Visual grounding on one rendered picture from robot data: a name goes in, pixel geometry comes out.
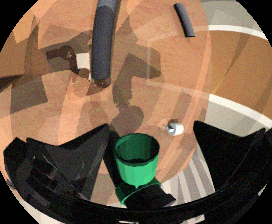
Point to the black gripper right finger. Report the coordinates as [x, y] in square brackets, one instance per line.
[223, 151]

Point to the green cup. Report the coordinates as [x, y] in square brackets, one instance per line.
[136, 159]

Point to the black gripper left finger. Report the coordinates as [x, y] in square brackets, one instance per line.
[78, 160]

